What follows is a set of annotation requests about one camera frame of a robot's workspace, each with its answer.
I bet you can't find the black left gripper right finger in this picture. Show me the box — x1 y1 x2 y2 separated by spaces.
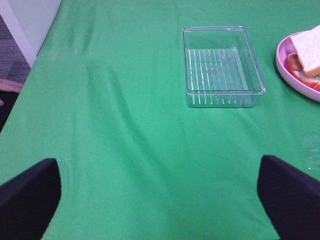
257 155 320 240

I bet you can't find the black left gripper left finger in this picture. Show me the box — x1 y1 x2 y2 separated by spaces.
0 158 62 240

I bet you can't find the bread slice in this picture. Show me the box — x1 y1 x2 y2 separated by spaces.
290 25 320 78
284 53 320 92

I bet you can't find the clear left plastic container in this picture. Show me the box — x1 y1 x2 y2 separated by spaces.
182 26 266 108

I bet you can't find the pink round plate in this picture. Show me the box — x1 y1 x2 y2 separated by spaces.
275 32 320 103

